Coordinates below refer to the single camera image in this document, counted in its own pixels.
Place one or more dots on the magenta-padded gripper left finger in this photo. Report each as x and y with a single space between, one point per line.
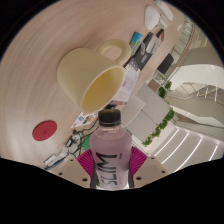
71 170

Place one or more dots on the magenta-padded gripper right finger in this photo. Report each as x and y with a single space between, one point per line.
150 170

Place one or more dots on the lilac drink bottle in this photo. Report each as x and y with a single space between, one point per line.
110 146

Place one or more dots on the flat round red coaster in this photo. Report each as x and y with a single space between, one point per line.
44 130

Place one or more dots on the white planter cabinet with plants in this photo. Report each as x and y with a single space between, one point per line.
146 110

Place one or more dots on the pale yellow mug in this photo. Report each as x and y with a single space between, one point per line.
81 71

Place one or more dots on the black chair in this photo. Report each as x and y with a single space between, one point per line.
165 64

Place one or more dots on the small teal packet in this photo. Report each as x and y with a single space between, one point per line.
136 39

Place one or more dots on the white computer mouse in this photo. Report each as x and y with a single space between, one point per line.
151 16

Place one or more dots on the white power strip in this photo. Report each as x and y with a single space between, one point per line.
165 10

